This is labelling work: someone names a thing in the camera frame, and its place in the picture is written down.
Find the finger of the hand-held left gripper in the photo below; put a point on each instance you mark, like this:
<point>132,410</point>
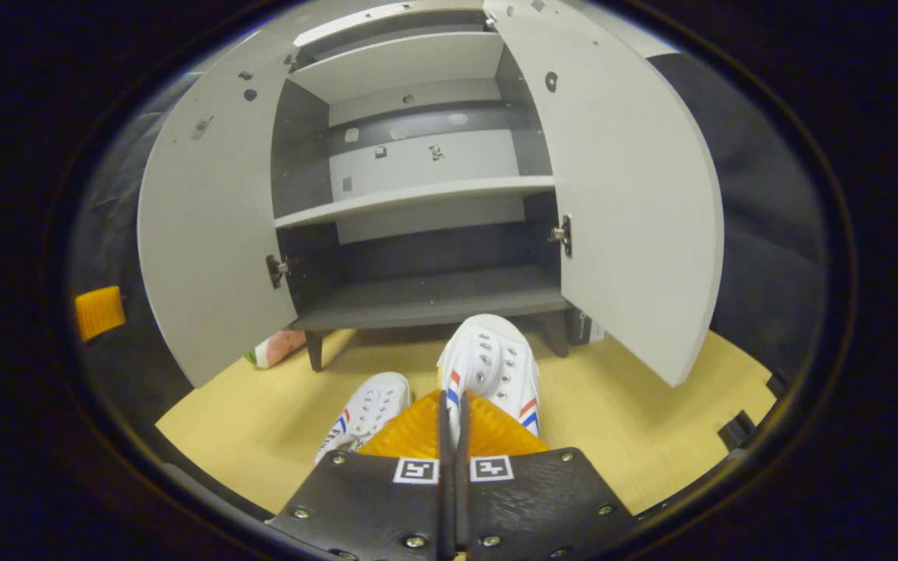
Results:
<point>100,313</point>

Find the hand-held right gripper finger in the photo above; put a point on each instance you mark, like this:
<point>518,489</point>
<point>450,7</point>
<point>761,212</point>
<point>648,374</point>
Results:
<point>446,499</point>
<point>461,499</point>

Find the white striped shoe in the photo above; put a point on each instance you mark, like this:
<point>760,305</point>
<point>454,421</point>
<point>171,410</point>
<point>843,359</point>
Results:
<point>371,405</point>
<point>492,358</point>

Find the white cabinet door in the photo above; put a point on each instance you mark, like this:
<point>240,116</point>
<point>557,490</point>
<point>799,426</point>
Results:
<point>636,195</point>
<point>215,234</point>

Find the white cabinet shelf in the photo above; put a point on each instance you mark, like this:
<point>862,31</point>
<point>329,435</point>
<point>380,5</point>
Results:
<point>394,66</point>
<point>418,199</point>

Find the pink and green packet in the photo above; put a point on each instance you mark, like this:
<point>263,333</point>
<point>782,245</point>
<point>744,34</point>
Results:
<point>277,348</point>

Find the small grey printed box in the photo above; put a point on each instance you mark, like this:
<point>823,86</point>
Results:
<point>585,327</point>

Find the black clip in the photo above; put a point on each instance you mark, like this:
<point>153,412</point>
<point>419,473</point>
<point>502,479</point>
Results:
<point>776,385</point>
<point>737,430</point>

